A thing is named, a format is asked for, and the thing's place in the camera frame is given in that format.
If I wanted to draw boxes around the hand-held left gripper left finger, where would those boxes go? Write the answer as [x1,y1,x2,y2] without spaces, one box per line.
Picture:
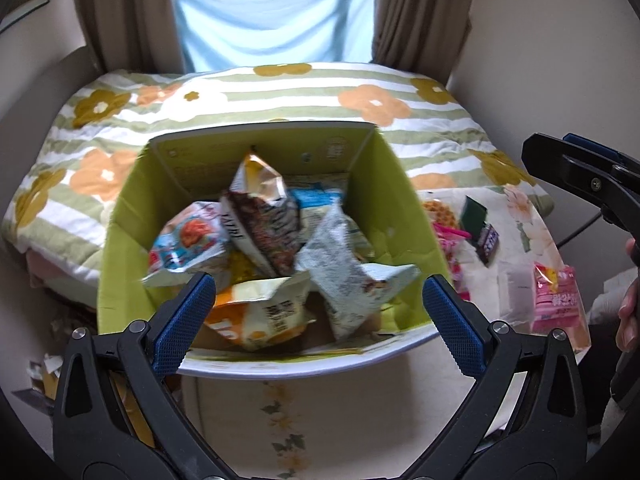
[52,271,223,480]

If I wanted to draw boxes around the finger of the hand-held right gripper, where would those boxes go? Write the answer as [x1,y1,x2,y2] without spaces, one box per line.
[520,132,640,234]
[562,133,640,179]

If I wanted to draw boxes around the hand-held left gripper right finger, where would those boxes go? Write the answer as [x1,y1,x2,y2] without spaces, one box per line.
[404,274,589,480]

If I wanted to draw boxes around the pink blue snack bag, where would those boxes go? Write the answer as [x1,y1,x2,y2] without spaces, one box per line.
[142,201,232,289]

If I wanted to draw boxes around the orange white snack bag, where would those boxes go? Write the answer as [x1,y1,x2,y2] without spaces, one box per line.
[202,274,317,352]

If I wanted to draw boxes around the green yellow cardboard box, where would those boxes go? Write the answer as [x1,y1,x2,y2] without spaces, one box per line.
[96,120,455,382]

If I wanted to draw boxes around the white grey snack bag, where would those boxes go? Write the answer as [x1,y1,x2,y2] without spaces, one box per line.
[294,204,422,342]

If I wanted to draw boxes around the dark grey snack bag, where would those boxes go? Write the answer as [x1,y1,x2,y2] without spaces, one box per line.
[219,152,307,277]

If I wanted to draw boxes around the blue white snack bag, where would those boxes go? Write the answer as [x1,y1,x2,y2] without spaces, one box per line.
[289,186,347,233]

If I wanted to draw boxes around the person's right hand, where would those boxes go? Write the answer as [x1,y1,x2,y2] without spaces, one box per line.
[615,236,640,352]

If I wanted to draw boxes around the clear white snack packet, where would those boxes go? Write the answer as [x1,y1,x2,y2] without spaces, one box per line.
[499,264,537,323]

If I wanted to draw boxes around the dark chocolate bar packet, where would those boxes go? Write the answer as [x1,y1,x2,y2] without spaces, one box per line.
[471,224,502,267]

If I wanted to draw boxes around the pink red snack packet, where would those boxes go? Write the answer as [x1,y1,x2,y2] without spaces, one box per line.
[531,261,585,337]

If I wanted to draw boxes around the dark green snack packet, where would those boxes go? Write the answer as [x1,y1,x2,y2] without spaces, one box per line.
[459,195,490,234]

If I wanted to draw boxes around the pink bedding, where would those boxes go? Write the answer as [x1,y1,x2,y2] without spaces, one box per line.
[24,249,101,306]

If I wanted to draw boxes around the brown curtain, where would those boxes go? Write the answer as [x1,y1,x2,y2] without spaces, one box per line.
[371,0,475,82]
[69,0,187,75]

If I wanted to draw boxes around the floral striped blanket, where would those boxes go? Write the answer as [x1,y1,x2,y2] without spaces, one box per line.
[2,62,556,281]

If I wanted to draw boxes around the grey bed headboard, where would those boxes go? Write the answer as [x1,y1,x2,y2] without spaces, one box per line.
[27,45,102,116]

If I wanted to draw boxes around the light blue cloth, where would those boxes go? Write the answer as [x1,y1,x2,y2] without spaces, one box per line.
[171,0,382,75]

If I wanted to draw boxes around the black cable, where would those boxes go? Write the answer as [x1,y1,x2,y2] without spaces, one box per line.
[554,212,603,250]

